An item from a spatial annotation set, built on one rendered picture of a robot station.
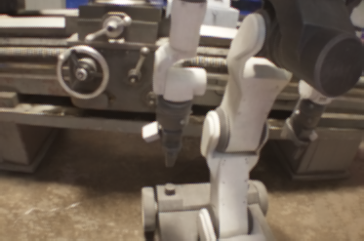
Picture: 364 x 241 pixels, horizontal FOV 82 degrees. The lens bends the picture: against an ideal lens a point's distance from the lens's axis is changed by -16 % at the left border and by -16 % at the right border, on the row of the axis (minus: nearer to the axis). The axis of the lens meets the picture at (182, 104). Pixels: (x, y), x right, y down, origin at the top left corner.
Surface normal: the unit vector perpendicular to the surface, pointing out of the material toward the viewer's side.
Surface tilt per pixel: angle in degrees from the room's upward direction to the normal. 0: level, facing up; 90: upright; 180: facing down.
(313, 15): 45
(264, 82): 100
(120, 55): 90
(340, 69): 90
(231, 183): 60
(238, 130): 86
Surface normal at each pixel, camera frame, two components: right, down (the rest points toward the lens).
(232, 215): 0.18, -0.28
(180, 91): 0.14, 0.63
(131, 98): 0.06, 0.46
